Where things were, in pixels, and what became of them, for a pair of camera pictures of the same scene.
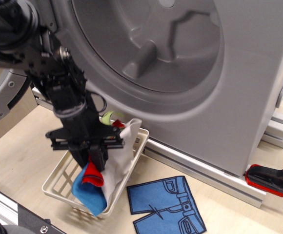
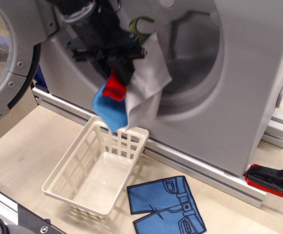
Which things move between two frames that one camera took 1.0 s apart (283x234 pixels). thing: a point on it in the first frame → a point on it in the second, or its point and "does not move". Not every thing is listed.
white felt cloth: (119, 162) → (151, 75)
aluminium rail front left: (0, 206) does not move
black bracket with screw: (40, 225) does not move
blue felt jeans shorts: (173, 210) does not move
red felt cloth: (92, 174) → (113, 88)
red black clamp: (278, 182) does not move
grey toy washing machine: (203, 77) does not move
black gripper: (80, 131) → (101, 38)
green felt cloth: (106, 118) → (132, 26)
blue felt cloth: (91, 195) → (112, 112)
